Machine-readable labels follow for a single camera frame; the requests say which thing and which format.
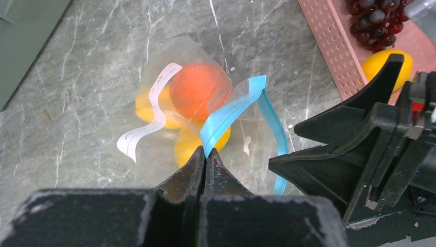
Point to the clear zip top bag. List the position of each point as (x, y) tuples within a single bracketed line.
[(144, 134)]

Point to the orange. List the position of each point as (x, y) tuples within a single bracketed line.
[(199, 89)]

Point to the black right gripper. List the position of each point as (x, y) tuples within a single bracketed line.
[(380, 177)]

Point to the yellow mango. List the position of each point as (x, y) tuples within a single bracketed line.
[(187, 142)]

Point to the dark red grape bunch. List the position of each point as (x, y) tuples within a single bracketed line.
[(375, 23)]

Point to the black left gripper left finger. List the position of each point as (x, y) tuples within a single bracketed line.
[(162, 216)]

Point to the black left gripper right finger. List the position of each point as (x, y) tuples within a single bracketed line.
[(229, 215)]

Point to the pink plastic basket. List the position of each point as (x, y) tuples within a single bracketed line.
[(330, 24)]

